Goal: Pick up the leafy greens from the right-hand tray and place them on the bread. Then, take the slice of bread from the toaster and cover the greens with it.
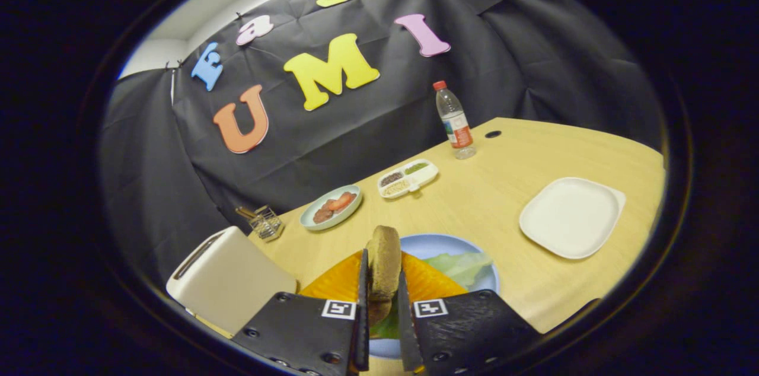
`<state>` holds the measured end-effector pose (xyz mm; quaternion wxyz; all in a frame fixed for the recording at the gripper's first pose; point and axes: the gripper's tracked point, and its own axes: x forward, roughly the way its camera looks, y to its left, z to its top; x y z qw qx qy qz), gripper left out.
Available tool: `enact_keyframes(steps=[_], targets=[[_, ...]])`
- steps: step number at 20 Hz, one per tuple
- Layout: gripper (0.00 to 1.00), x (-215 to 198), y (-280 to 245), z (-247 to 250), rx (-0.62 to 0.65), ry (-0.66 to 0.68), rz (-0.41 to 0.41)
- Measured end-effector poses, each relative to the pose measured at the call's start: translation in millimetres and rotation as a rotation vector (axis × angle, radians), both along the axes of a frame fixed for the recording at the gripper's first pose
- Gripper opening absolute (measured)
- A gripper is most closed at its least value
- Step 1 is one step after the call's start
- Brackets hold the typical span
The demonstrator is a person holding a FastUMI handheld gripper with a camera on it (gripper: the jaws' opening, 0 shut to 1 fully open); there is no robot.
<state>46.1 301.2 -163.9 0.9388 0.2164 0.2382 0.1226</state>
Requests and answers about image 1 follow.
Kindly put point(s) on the clear red-capped water bottle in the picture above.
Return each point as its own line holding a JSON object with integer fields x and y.
{"x": 455, "y": 124}

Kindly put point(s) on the white toaster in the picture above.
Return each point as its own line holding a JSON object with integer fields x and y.
{"x": 231, "y": 281}

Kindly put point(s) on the white square plate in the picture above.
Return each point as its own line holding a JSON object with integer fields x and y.
{"x": 569, "y": 216}

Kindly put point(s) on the black backdrop cloth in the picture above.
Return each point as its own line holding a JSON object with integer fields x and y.
{"x": 367, "y": 127}

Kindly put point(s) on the light green round plate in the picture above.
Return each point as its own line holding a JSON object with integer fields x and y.
{"x": 343, "y": 215}

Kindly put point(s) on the red tomato slice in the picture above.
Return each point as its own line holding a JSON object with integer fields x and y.
{"x": 343, "y": 201}

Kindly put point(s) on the blue round plate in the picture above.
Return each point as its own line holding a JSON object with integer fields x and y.
{"x": 439, "y": 244}

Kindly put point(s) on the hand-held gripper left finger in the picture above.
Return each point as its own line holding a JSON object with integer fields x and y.
{"x": 362, "y": 334}

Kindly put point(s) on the green lettuce leaf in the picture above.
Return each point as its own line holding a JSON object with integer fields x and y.
{"x": 462, "y": 266}

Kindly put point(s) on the dark red food slice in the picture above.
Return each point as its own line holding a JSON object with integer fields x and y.
{"x": 323, "y": 213}

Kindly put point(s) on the brown bread slice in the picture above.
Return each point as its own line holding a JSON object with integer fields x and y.
{"x": 385, "y": 263}

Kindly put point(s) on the white divided seasoning dish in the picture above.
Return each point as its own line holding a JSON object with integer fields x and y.
{"x": 415, "y": 180}

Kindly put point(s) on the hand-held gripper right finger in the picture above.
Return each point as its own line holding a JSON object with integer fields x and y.
{"x": 406, "y": 334}

